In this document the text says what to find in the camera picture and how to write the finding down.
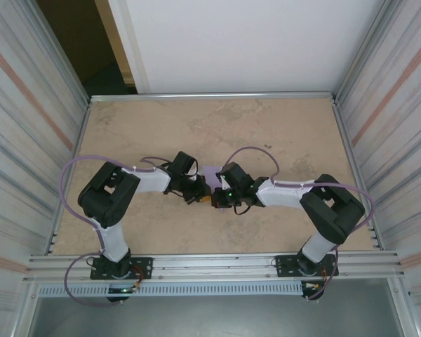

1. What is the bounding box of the aluminium table end bar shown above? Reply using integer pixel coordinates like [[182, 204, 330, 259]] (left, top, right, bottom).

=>
[[89, 91, 338, 103]]

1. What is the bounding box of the long aluminium mounting rail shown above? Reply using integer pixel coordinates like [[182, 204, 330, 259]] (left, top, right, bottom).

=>
[[22, 251, 406, 284]]

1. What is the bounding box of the slotted pale cable duct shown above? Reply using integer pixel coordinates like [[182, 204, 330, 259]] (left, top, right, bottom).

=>
[[37, 282, 305, 298]]

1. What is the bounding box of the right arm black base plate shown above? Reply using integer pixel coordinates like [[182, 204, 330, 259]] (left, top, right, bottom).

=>
[[275, 253, 339, 278]]

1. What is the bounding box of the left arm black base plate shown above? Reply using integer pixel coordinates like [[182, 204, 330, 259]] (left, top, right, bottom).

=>
[[90, 257, 154, 281]]

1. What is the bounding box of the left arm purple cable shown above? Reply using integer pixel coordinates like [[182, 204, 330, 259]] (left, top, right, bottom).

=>
[[61, 154, 171, 309]]

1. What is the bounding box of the aluminium table side rail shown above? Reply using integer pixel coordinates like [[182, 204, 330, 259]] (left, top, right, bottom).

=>
[[331, 98, 383, 251], [48, 100, 92, 256]]

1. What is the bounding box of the white door frame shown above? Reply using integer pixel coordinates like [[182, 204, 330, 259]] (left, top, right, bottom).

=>
[[93, 0, 152, 95]]

